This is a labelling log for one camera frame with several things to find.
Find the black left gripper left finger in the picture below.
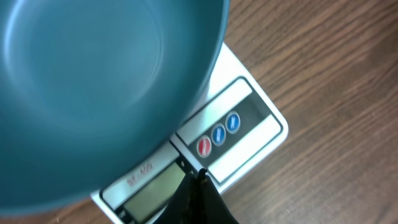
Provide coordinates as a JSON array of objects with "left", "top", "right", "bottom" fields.
[{"left": 155, "top": 174, "right": 197, "bottom": 224}]

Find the white digital kitchen scale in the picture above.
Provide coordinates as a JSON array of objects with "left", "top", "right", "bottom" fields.
[{"left": 91, "top": 46, "right": 288, "bottom": 223}]

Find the blue bowl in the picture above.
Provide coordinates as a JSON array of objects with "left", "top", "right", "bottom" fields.
[{"left": 1, "top": 0, "right": 230, "bottom": 217}]

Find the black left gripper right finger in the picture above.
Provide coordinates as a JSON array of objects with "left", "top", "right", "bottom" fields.
[{"left": 196, "top": 169, "right": 239, "bottom": 224}]

